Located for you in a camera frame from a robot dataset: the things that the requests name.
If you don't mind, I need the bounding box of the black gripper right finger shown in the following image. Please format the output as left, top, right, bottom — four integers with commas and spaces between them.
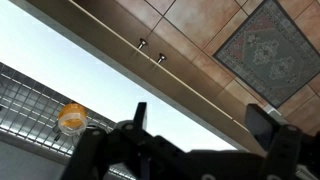
244, 103, 320, 180

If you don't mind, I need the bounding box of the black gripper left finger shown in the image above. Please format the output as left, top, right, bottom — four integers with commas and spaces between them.
59, 101, 151, 180

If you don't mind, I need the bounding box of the orange cup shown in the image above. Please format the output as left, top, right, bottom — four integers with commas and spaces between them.
58, 102, 88, 129

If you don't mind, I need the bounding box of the patterned grey floor rug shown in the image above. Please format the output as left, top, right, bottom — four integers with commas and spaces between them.
213, 0, 320, 109

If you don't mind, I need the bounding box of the silver cabinet knob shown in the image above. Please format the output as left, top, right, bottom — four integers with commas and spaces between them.
155, 52, 168, 65
136, 37, 149, 52

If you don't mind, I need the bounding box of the brown wooden cabinet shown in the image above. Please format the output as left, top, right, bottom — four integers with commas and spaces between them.
24, 0, 268, 158

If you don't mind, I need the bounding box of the metal wire sink grid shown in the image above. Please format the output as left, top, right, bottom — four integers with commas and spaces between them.
0, 61, 138, 180

